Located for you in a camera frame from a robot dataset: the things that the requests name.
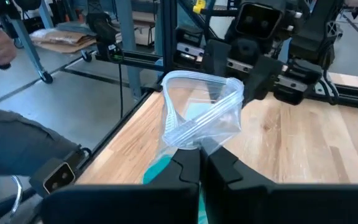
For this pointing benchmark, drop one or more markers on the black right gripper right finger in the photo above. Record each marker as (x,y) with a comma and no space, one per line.
(291,205)

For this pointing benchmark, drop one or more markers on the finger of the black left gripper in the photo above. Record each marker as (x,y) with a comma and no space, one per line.
(264,77)
(217,59)

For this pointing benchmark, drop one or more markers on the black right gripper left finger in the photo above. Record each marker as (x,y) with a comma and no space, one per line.
(120,205)

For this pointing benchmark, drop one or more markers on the clear plastic zip bag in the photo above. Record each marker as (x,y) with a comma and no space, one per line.
(204,124)

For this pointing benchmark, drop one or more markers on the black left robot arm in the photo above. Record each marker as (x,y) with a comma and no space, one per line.
(315,31)

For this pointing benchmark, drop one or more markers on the yellow plastic clip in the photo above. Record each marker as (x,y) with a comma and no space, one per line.
(199,6)

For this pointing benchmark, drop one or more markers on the flat brown cardboard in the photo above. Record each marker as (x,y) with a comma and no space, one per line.
(64,39)

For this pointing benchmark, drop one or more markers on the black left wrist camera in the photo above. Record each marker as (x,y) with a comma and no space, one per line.
(258,20)

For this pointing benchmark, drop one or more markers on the small black depth camera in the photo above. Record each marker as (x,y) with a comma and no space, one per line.
(54,179)

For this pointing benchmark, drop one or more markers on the black aluminium table frame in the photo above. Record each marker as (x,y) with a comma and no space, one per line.
(141,59)

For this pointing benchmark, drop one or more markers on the grey steel post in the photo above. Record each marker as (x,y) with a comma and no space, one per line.
(129,37)

